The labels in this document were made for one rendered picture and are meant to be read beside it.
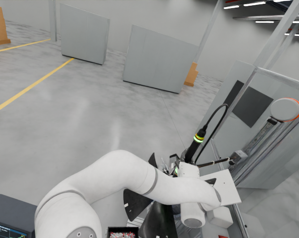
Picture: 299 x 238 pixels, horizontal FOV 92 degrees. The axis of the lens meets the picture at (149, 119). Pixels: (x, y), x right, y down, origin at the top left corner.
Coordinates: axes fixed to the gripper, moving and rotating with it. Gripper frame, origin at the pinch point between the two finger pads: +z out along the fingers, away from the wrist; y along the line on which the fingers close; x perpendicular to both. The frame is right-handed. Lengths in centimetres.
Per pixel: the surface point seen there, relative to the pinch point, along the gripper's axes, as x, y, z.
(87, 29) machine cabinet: -25, -388, 612
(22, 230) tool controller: -30, -61, -39
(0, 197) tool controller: -32, -81, -30
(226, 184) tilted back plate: -23.0, 40.3, 13.9
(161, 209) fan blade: -37.1, -1.4, -9.2
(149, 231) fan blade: -40.3, -6.2, -21.2
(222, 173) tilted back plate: -23, 40, 24
